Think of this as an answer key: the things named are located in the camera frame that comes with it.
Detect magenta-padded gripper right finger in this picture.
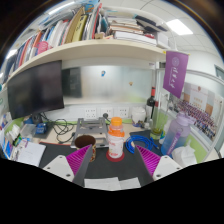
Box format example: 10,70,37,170
134,144,183,186

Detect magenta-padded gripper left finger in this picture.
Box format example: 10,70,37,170
43,143,95,187

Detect orange-capped drink bottle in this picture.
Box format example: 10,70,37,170
107,116,126,159

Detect large purple water bottle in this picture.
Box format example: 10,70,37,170
160,111,193,157

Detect white crumpled tissue bag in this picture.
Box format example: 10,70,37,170
171,139,198,168

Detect white open notebook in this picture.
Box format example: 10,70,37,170
16,141,47,168

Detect patterned paper cup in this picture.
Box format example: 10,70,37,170
74,134,98,163

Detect green glass with straws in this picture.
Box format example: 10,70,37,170
149,109,164,140

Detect white paper sheet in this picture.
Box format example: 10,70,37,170
118,177,142,190
83,176,122,192

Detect small blue box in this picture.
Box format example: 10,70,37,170
34,122,48,135

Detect grey metal laptop stand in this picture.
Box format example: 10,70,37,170
70,117,111,149

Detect black desk mat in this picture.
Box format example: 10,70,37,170
38,129,168,188

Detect white jar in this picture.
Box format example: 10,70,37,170
130,106,147,124

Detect dark wine bottle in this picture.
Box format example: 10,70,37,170
145,86,156,122

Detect group photo poster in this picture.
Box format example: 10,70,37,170
176,81,224,141

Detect black computer monitor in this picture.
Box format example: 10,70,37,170
6,60,65,120

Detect purple pennant flag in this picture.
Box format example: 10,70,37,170
162,50,190,99

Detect shelf unit with books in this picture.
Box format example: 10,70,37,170
1,0,171,84

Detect black cable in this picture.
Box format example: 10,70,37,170
41,113,77,144

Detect blue coiled cable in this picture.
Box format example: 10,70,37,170
124,134,160,155

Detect white wall socket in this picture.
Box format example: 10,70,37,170
116,106,130,119
84,107,98,120
100,107,114,118

